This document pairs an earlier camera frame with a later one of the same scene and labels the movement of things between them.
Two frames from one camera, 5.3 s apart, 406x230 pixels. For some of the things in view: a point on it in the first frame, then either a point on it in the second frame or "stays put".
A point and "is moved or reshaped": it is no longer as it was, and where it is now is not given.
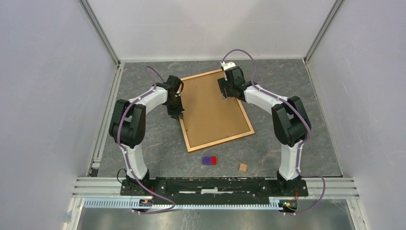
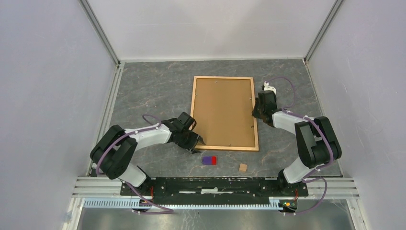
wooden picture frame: x=209 y=120 is moved or reshaped
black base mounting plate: x=215 y=188 stays put
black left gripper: x=175 y=113 → x=195 y=138
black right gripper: x=223 y=84 → x=254 y=114
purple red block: x=209 y=160 stays put
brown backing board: x=208 y=118 is moved or reshaped
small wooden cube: x=242 y=167 stays put
